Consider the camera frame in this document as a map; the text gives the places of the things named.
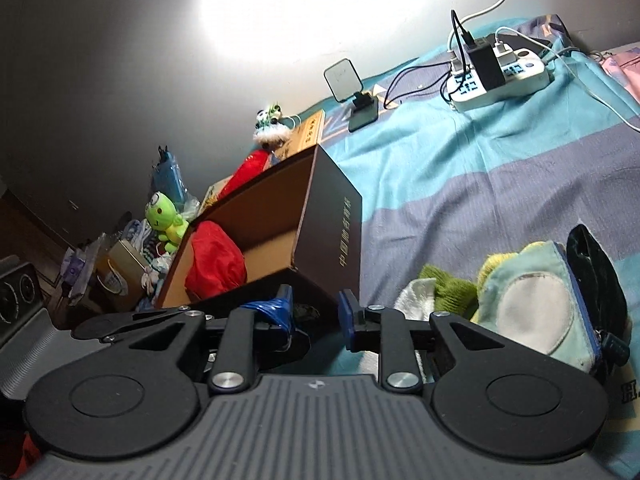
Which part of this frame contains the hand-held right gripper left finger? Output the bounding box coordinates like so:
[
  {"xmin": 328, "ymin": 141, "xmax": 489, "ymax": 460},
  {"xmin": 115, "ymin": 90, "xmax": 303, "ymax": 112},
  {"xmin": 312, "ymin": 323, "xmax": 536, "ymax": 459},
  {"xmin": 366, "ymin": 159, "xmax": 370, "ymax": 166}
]
[{"xmin": 71, "ymin": 284, "xmax": 312, "ymax": 394}]

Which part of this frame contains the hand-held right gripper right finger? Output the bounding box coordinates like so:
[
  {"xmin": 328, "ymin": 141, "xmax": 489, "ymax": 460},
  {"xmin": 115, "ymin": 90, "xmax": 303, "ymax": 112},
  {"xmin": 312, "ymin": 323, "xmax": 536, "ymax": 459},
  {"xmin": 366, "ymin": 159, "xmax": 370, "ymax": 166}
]
[{"xmin": 337, "ymin": 289, "xmax": 507, "ymax": 392}]

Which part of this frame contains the white fluffy cloth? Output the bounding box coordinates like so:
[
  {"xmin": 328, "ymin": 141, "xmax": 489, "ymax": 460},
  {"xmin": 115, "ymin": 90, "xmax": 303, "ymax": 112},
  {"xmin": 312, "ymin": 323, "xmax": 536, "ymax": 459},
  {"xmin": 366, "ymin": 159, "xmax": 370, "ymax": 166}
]
[{"xmin": 393, "ymin": 278, "xmax": 438, "ymax": 321}]

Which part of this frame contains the red cloth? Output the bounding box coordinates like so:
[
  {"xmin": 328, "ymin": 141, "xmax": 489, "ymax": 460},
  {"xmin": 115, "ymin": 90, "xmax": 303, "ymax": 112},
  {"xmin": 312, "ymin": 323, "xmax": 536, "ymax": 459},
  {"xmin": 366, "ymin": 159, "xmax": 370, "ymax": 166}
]
[{"xmin": 184, "ymin": 221, "xmax": 248, "ymax": 303}]

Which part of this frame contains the brown cardboard box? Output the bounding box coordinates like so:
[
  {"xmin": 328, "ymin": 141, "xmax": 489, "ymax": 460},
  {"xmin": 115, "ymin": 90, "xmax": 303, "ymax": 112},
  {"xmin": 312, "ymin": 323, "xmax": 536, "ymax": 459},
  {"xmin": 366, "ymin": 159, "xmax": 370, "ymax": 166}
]
[{"xmin": 152, "ymin": 143, "xmax": 362, "ymax": 321}]

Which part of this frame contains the dark velvet cloth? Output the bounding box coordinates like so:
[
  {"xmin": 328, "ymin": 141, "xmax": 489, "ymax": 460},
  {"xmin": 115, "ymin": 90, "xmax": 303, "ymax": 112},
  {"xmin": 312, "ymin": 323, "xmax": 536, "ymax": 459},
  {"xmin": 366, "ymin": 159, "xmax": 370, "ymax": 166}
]
[{"xmin": 566, "ymin": 225, "xmax": 631, "ymax": 376}]

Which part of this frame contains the clear plastic bag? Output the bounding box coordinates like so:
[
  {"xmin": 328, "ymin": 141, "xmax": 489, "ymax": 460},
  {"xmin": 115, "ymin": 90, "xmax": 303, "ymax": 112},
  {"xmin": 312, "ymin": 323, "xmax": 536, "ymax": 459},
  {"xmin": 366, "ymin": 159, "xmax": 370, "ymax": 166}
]
[{"xmin": 60, "ymin": 232, "xmax": 108, "ymax": 306}]

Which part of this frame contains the green sock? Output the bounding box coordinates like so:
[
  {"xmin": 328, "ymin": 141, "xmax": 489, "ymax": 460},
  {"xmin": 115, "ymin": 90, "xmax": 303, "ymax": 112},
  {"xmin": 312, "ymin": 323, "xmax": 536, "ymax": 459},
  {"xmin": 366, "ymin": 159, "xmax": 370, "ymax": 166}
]
[{"xmin": 419, "ymin": 263, "xmax": 478, "ymax": 318}]

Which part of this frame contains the picture book with red print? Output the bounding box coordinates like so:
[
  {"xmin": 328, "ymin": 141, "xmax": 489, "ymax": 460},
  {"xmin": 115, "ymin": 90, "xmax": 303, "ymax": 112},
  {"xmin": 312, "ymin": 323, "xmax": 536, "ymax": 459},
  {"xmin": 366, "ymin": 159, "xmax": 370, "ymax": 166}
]
[{"xmin": 198, "ymin": 176, "xmax": 236, "ymax": 218}]

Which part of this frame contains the red long plush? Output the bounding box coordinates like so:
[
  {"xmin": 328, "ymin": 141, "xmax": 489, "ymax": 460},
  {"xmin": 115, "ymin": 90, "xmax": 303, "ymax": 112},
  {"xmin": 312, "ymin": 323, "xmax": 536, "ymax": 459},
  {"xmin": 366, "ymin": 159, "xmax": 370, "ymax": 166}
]
[{"xmin": 218, "ymin": 149, "xmax": 273, "ymax": 198}]

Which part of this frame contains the green frog plush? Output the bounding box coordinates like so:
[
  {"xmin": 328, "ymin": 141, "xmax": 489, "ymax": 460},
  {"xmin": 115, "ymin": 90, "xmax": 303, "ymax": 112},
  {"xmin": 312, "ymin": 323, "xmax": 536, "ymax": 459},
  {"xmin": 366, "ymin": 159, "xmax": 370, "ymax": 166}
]
[{"xmin": 145, "ymin": 191, "xmax": 191, "ymax": 255}]

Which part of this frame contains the blue packaged item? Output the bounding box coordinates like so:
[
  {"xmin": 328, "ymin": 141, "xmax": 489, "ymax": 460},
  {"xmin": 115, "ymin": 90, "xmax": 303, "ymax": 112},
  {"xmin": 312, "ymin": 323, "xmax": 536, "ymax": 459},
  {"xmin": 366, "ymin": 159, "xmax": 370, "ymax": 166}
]
[{"xmin": 150, "ymin": 146, "xmax": 188, "ymax": 206}]

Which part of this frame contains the yellow brown book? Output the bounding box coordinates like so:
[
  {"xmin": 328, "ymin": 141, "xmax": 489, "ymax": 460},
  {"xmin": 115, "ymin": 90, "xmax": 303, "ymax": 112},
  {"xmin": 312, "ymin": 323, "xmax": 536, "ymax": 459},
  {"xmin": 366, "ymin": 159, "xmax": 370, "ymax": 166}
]
[{"xmin": 277, "ymin": 109, "xmax": 327, "ymax": 161}]

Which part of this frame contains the panda plush toy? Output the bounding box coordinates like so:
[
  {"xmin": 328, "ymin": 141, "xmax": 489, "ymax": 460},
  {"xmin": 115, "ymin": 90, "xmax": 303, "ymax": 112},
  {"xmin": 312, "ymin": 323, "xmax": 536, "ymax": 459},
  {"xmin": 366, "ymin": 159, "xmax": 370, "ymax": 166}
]
[{"xmin": 252, "ymin": 104, "xmax": 293, "ymax": 153}]

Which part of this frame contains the phone stand with square mirror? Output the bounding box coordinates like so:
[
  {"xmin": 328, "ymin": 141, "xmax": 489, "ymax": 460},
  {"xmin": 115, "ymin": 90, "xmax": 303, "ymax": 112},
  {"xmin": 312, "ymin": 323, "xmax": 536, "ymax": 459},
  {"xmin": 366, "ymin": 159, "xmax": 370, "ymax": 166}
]
[{"xmin": 323, "ymin": 58, "xmax": 379, "ymax": 133}]

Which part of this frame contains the black charger block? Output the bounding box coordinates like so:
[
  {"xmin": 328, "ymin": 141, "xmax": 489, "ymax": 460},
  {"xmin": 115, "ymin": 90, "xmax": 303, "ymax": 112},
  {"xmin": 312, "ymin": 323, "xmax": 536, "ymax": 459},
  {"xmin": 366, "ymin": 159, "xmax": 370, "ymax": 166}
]
[{"xmin": 462, "ymin": 44, "xmax": 506, "ymax": 92}]

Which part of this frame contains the white power strip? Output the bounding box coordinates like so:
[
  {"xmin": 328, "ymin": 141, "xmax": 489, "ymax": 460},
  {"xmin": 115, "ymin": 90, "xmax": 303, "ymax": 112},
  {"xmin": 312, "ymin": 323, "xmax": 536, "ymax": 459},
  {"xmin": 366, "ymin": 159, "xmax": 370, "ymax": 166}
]
[{"xmin": 446, "ymin": 35, "xmax": 551, "ymax": 112}]

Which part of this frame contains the dark phone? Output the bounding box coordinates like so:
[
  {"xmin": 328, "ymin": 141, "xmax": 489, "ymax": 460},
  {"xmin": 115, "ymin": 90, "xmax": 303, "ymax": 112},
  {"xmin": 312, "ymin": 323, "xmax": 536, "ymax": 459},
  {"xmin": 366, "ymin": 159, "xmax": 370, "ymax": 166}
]
[{"xmin": 492, "ymin": 31, "xmax": 553, "ymax": 58}]

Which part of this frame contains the pink cloth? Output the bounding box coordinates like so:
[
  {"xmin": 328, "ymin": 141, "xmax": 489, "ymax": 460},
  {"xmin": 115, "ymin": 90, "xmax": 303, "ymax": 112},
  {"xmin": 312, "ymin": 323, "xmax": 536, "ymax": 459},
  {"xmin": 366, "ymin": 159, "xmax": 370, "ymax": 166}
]
[{"xmin": 600, "ymin": 46, "xmax": 640, "ymax": 93}]

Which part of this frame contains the black looped cable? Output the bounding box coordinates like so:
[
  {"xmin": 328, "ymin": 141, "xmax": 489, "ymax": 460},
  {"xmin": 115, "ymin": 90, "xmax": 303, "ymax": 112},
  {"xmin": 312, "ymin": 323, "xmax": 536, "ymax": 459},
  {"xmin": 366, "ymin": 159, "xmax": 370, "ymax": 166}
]
[{"xmin": 382, "ymin": 57, "xmax": 466, "ymax": 111}]

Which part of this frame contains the black charger cable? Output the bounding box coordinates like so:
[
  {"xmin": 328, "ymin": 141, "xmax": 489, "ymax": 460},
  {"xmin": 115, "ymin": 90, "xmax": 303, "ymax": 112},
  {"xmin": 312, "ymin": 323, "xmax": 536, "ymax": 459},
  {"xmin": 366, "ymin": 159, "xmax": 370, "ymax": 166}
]
[{"xmin": 450, "ymin": 9, "xmax": 477, "ymax": 86}]

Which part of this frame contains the thin white cable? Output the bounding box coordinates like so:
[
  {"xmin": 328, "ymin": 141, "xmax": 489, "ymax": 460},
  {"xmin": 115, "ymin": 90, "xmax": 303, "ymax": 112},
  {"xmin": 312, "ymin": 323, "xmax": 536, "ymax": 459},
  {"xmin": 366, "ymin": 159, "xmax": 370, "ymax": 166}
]
[{"xmin": 547, "ymin": 45, "xmax": 640, "ymax": 133}]

